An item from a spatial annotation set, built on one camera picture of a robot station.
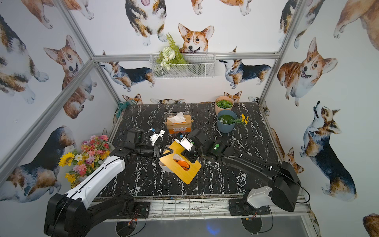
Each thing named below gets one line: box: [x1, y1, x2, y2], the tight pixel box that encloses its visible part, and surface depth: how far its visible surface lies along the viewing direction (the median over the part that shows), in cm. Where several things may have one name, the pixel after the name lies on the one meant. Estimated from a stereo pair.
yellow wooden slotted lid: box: [159, 140, 202, 185], surface depth 77 cm
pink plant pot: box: [214, 95, 234, 116], surface depth 106 cm
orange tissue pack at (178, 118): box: [166, 112, 187, 124], surface depth 101 cm
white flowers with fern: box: [155, 32, 188, 71], surface depth 82 cm
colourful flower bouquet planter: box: [58, 134, 111, 189], surface depth 76 cm
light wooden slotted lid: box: [166, 114, 192, 128], surface depth 102 cm
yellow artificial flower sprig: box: [234, 113, 250, 127], surface depth 94 cm
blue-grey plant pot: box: [217, 109, 238, 134], surface depth 105 cm
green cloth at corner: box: [115, 101, 131, 119], surface depth 123 cm
